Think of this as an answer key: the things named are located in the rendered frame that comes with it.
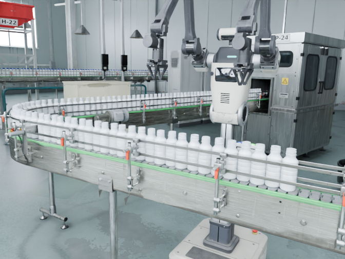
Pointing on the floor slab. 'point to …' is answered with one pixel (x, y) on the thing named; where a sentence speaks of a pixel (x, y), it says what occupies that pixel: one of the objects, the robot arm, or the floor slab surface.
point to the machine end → (296, 94)
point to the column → (70, 6)
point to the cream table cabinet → (95, 89)
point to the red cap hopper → (23, 15)
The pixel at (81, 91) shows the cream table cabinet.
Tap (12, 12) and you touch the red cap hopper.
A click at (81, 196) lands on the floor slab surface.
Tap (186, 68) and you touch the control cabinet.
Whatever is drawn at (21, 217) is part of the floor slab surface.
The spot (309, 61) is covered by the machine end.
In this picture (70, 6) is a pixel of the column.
